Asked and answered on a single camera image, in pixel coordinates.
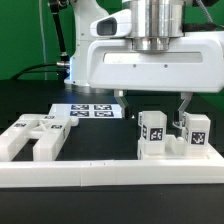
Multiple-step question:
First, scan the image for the black cable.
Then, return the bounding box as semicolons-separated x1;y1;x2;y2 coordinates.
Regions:
11;63;71;80

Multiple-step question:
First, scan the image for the white chair back part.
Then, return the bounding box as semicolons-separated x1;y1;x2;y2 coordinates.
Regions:
0;114;79;162

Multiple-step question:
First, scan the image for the white chair seat part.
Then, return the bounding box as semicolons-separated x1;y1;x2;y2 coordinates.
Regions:
137;135;214;160

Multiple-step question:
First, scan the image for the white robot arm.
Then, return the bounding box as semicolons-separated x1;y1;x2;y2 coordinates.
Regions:
68;0;224;118

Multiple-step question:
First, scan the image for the white tagged nut cube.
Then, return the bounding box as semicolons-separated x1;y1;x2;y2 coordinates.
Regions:
172;117;186;130
138;112;142;127

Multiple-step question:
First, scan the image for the white U-shaped obstacle fence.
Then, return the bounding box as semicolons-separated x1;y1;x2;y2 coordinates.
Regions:
0;148;224;188

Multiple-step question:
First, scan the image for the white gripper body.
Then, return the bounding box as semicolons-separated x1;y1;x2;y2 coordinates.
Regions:
87;8;224;92

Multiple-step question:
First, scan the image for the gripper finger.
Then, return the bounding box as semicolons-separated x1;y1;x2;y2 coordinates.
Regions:
175;92;193;121
114;90;130;119

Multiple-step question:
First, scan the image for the white base tag sheet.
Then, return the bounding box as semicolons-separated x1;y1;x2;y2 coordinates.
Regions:
49;104;122;119

